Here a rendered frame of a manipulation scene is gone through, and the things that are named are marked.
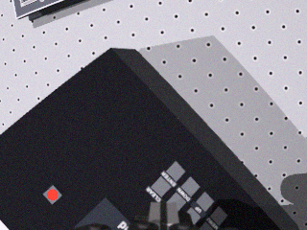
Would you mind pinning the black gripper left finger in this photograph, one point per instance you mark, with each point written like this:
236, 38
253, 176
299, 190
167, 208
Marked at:
144, 220

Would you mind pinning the light grey benchtop lab instrument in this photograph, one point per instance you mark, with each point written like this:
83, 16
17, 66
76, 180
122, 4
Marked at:
113, 138

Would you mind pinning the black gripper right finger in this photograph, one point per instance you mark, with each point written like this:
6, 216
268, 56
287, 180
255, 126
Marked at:
171, 216

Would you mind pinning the grey perforated base plate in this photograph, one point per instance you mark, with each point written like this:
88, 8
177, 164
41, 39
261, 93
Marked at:
240, 64

